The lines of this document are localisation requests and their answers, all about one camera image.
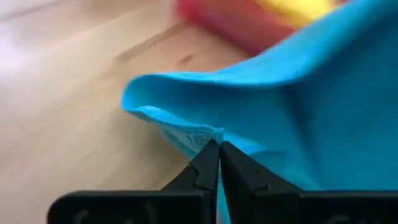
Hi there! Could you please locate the blue microfiber towel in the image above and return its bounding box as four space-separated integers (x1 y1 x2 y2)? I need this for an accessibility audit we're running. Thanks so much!
120 0 398 224

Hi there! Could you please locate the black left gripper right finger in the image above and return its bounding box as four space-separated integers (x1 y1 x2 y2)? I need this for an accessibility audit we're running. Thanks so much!
219 140 398 224

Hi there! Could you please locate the pink plastic bin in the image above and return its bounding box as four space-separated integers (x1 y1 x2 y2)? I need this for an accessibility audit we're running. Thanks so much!
175 0 348 57

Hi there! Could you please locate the yellow microfiber towel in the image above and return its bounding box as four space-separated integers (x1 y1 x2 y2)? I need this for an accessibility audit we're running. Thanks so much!
253 0 338 30

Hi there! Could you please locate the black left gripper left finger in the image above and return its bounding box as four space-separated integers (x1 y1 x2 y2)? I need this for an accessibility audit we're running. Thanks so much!
46 139 221 224

